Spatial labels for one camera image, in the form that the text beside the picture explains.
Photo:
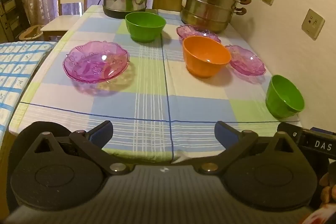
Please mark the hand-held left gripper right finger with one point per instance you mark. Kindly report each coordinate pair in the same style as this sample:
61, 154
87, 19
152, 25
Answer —
225, 133

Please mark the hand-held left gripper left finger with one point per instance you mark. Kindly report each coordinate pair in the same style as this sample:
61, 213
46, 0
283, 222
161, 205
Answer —
101, 133

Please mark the green plastic bowl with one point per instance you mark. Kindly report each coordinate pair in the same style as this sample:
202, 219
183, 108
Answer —
141, 29
278, 103

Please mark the purple transparent plate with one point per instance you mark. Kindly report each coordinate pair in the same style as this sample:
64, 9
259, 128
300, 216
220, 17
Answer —
92, 64
249, 64
194, 31

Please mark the orange plastic bowl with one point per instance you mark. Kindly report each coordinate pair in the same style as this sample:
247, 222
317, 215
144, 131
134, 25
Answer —
199, 64

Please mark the person's right hand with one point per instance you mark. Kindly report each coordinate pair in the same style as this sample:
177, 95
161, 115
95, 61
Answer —
328, 191

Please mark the checked tablecloth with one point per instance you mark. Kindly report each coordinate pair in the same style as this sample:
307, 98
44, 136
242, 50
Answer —
147, 98

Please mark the blue patterned white cloth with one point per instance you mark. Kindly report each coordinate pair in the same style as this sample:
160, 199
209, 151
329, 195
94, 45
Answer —
18, 69

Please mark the white wooden chair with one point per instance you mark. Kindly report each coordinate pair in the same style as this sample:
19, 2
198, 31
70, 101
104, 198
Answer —
60, 22

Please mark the woven basket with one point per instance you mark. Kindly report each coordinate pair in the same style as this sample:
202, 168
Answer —
29, 33

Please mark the wall socket with switch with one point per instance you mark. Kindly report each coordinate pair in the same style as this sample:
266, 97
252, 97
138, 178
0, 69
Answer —
313, 24

